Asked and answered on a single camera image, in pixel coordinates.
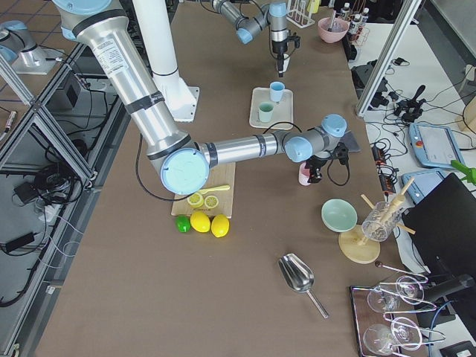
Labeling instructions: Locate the wooden mug tree stand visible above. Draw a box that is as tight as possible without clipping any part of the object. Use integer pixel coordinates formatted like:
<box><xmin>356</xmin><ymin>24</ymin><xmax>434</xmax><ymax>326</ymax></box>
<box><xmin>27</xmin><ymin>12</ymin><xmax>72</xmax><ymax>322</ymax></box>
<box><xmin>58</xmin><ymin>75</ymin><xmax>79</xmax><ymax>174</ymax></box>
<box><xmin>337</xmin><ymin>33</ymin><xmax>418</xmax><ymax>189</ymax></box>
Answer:
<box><xmin>338</xmin><ymin>178</ymin><xmax>416</xmax><ymax>264</ymax></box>

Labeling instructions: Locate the dark grey cloth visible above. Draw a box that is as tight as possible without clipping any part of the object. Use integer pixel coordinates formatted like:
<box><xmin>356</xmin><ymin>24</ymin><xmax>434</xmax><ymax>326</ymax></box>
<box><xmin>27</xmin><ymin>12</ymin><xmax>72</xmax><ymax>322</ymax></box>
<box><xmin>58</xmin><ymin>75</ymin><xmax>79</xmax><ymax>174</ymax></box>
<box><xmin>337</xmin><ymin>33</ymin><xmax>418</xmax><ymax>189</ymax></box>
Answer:
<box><xmin>340</xmin><ymin>130</ymin><xmax>361</xmax><ymax>152</ymax></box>

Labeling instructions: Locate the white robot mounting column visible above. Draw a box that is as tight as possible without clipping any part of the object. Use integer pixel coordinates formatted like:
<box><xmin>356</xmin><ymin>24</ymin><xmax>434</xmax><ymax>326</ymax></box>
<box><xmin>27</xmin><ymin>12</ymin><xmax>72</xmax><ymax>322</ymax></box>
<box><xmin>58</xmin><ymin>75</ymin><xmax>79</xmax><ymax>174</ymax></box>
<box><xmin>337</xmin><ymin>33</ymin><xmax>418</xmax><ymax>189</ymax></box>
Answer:
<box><xmin>133</xmin><ymin>0</ymin><xmax>199</xmax><ymax>123</ymax></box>

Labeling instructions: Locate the metal scoop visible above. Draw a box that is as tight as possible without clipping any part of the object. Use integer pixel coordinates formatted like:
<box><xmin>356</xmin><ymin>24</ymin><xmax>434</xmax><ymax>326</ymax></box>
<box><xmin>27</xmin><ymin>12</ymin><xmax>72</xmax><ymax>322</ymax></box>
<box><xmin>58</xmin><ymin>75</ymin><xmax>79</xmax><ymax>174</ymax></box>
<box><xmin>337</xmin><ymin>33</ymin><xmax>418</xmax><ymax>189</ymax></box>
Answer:
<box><xmin>278</xmin><ymin>253</ymin><xmax>329</xmax><ymax>319</ymax></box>

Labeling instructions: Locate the wine glass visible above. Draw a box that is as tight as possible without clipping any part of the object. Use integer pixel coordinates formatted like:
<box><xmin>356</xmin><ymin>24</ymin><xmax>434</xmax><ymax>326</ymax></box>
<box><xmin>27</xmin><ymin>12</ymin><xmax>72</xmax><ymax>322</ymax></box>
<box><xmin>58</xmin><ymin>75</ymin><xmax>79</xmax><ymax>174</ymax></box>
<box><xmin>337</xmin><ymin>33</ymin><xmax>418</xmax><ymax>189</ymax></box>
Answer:
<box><xmin>367</xmin><ymin>289</ymin><xmax>399</xmax><ymax>313</ymax></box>
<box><xmin>396</xmin><ymin>275</ymin><xmax>424</xmax><ymax>306</ymax></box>
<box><xmin>390</xmin><ymin>317</ymin><xmax>422</xmax><ymax>350</ymax></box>

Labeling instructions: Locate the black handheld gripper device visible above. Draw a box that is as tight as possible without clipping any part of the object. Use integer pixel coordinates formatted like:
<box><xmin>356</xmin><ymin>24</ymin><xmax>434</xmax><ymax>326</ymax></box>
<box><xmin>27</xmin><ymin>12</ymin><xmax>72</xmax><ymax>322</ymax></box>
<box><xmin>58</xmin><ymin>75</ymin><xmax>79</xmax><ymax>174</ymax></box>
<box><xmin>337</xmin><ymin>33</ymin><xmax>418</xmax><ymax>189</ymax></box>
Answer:
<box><xmin>393</xmin><ymin>85</ymin><xmax>426</xmax><ymax>123</ymax></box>

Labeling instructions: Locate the blue plastic cup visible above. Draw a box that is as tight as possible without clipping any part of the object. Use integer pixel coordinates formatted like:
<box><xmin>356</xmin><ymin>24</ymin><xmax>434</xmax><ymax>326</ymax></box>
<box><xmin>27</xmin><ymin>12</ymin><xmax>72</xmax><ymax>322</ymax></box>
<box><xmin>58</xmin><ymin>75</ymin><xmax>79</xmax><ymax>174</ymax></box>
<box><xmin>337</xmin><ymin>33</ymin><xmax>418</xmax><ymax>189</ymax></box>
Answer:
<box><xmin>269</xmin><ymin>81</ymin><xmax>286</xmax><ymax>103</ymax></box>

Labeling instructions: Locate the pink plastic cup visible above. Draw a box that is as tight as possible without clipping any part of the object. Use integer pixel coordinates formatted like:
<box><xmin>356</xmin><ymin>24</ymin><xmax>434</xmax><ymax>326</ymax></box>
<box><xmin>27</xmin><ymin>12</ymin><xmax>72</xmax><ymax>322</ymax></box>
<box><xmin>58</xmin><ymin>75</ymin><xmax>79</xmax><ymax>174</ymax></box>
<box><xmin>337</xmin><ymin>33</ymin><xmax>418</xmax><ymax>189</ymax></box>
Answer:
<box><xmin>298</xmin><ymin>162</ymin><xmax>311</xmax><ymax>186</ymax></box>

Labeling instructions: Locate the yellow plastic knife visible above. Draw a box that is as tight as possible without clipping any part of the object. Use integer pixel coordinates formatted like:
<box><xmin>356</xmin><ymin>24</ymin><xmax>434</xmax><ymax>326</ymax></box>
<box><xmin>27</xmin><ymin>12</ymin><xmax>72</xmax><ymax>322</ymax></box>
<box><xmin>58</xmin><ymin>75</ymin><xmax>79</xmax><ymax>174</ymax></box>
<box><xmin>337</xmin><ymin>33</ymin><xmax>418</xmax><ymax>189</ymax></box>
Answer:
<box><xmin>197</xmin><ymin>184</ymin><xmax>231</xmax><ymax>195</ymax></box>

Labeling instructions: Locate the blue teach pendant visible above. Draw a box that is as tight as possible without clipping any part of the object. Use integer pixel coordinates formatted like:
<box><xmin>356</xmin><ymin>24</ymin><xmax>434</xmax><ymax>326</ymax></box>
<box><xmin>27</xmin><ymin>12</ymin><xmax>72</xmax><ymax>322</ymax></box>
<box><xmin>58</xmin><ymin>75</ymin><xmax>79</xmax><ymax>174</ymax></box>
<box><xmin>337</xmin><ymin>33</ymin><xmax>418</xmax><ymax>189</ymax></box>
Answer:
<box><xmin>401</xmin><ymin>168</ymin><xmax>447</xmax><ymax>205</ymax></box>
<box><xmin>408</xmin><ymin>123</ymin><xmax>465</xmax><ymax>169</ymax></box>

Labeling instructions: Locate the green plastic cup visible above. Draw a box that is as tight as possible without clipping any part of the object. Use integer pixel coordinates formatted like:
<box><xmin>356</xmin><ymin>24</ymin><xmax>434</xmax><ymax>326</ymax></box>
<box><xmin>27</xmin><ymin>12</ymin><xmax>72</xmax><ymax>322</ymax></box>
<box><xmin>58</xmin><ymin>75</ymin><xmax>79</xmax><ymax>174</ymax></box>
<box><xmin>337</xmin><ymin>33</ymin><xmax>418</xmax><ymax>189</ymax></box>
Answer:
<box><xmin>258</xmin><ymin>102</ymin><xmax>274</xmax><ymax>123</ymax></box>

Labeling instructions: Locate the metal muddler stick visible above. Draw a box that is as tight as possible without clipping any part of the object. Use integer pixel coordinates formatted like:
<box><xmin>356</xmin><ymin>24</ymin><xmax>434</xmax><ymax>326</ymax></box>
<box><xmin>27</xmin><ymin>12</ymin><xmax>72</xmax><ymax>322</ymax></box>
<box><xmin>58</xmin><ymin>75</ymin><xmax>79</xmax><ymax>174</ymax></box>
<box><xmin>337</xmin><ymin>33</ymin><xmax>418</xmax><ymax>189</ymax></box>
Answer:
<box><xmin>327</xmin><ymin>10</ymin><xmax>336</xmax><ymax>32</ymax></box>

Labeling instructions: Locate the white wire cup rack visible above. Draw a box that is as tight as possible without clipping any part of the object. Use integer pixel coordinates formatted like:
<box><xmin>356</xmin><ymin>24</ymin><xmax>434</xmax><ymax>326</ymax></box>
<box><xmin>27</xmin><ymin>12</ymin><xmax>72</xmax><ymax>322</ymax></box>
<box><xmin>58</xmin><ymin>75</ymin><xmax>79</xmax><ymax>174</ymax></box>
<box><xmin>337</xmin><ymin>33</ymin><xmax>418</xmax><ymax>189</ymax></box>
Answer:
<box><xmin>287</xmin><ymin>0</ymin><xmax>315</xmax><ymax>28</ymax></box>

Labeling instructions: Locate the lemon slice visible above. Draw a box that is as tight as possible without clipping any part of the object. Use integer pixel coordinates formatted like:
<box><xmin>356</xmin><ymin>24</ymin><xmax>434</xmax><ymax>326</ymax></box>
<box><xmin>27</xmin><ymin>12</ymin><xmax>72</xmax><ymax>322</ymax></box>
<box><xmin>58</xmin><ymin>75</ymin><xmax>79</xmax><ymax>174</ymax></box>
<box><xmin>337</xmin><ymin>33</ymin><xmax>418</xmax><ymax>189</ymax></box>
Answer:
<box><xmin>187</xmin><ymin>193</ymin><xmax>205</xmax><ymax>208</ymax></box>
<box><xmin>204</xmin><ymin>195</ymin><xmax>219</xmax><ymax>210</ymax></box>

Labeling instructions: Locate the green lime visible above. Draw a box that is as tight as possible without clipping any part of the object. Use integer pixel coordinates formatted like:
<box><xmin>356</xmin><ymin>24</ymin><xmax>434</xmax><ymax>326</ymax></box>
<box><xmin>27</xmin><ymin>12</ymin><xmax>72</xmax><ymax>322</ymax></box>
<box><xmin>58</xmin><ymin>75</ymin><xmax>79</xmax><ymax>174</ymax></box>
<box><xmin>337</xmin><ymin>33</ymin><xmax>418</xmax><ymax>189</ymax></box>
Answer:
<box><xmin>175</xmin><ymin>216</ymin><xmax>191</xmax><ymax>233</ymax></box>

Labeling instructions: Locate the mint green bowl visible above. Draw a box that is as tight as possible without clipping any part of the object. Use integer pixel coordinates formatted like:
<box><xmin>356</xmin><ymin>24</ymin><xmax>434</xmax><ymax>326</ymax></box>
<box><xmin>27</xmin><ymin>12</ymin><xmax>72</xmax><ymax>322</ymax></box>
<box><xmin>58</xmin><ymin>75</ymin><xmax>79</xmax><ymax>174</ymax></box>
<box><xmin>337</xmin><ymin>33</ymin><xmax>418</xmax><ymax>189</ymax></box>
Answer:
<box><xmin>321</xmin><ymin>199</ymin><xmax>358</xmax><ymax>233</ymax></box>

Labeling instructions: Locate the yellow lemon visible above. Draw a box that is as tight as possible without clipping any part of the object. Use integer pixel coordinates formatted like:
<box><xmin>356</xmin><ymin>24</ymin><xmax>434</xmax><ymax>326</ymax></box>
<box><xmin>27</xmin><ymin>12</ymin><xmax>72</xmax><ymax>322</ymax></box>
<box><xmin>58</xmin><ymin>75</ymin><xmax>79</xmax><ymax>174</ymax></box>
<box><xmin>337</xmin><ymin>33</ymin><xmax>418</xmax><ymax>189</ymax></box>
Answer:
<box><xmin>190</xmin><ymin>210</ymin><xmax>211</xmax><ymax>233</ymax></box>
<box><xmin>211</xmin><ymin>214</ymin><xmax>230</xmax><ymax>238</ymax></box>

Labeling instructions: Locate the black plastic housing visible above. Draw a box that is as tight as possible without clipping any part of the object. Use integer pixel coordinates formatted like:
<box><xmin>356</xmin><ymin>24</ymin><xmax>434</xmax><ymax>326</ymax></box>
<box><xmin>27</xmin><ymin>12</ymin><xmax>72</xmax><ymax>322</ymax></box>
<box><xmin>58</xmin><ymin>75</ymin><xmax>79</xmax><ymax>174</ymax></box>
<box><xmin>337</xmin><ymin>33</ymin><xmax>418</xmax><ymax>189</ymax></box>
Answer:
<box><xmin>351</xmin><ymin>64</ymin><xmax>373</xmax><ymax>98</ymax></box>

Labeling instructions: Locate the yellow cup on rack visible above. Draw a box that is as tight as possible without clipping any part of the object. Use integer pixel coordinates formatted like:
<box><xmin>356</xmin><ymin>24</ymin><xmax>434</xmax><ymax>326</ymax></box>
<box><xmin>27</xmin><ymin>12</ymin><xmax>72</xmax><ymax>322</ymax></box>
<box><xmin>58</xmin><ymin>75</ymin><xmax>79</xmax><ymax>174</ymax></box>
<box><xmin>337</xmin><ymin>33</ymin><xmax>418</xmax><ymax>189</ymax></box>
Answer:
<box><xmin>307</xmin><ymin>0</ymin><xmax>321</xmax><ymax>14</ymax></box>

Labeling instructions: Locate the clear glass on stand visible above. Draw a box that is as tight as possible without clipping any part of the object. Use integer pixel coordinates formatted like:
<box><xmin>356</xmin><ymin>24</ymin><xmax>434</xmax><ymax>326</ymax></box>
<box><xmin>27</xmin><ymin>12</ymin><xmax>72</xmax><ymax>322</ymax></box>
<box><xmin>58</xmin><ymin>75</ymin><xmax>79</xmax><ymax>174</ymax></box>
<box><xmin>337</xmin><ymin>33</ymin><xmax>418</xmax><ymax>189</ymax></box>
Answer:
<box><xmin>361</xmin><ymin>202</ymin><xmax>402</xmax><ymax>242</ymax></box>

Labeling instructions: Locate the pink bowl with ice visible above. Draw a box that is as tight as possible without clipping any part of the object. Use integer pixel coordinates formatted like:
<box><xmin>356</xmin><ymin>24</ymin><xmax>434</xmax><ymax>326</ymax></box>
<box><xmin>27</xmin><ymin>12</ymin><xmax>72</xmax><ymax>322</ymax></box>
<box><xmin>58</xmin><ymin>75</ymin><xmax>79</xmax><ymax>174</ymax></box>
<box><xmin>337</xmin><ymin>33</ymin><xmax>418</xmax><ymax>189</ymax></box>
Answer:
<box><xmin>318</xmin><ymin>17</ymin><xmax>350</xmax><ymax>43</ymax></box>

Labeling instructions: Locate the aluminium frame post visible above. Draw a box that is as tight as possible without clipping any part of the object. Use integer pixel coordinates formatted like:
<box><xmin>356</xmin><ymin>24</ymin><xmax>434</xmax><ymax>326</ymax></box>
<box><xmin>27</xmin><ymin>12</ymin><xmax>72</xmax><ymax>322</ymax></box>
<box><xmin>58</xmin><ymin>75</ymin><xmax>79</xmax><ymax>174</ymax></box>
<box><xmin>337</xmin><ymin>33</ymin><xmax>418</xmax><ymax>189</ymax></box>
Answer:
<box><xmin>356</xmin><ymin>0</ymin><xmax>422</xmax><ymax>118</ymax></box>

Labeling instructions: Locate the wooden cutting board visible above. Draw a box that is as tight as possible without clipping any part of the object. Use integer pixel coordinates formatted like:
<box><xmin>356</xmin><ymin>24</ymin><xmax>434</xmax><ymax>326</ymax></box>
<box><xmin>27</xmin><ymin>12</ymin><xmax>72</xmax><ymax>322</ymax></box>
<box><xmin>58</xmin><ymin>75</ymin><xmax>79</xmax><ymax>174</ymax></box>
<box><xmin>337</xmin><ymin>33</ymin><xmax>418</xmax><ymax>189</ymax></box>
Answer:
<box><xmin>171</xmin><ymin>163</ymin><xmax>236</xmax><ymax>219</ymax></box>

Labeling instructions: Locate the cream plastic tray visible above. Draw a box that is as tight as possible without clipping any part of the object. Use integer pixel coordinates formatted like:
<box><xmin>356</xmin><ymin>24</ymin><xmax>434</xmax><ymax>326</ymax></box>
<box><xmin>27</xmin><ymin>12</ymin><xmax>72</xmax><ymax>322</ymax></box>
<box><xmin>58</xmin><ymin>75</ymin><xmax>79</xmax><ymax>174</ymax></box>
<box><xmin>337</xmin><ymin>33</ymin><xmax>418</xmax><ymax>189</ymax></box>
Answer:
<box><xmin>248</xmin><ymin>87</ymin><xmax>294</xmax><ymax>130</ymax></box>

